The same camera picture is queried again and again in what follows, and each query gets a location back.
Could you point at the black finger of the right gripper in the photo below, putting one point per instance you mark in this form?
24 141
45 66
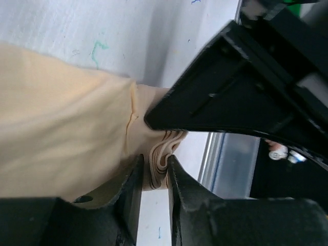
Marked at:
235 86

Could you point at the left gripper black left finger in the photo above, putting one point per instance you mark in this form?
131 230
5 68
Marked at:
53 221

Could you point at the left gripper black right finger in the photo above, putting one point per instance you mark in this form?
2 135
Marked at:
199 217

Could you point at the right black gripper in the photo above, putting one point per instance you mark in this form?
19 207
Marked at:
297 48

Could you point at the beige underwear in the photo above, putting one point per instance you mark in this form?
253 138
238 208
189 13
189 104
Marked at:
73 132

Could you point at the aluminium mounting rail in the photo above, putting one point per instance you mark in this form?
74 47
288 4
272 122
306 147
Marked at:
228 164

